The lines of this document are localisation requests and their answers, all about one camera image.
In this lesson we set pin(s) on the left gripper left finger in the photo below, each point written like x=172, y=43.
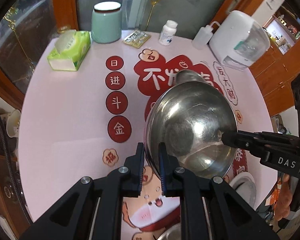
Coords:
x=92, y=208

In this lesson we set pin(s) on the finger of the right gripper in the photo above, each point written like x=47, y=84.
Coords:
x=263, y=145

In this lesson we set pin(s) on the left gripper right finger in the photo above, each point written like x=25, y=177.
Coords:
x=209, y=208

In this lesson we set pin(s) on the white paper plate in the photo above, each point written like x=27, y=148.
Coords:
x=243, y=174

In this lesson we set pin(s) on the large steel bowl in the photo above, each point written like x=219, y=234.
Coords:
x=173, y=233

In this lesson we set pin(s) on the blue patterned porcelain plate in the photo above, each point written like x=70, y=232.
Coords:
x=246, y=188

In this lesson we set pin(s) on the pink steel bowl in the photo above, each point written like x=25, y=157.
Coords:
x=190, y=119

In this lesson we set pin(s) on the small steel bowl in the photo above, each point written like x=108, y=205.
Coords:
x=187, y=75

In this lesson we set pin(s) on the right hand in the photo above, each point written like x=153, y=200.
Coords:
x=282, y=208

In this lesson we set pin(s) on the pink cartoon tablecloth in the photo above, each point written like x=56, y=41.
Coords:
x=87, y=122

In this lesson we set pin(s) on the wooden cabinet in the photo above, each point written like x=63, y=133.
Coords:
x=278, y=67

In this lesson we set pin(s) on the white sterilizer appliance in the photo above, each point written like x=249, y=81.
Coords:
x=239, y=41

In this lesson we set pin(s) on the clear squeeze bottle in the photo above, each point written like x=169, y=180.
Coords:
x=204, y=35

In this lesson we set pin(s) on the white pill bottle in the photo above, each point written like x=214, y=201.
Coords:
x=168, y=32

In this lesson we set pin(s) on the green tissue box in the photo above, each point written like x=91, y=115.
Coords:
x=69, y=51

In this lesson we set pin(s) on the mint green canister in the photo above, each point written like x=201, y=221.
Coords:
x=106, y=22

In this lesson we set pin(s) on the glass sliding door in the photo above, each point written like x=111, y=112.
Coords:
x=28, y=26

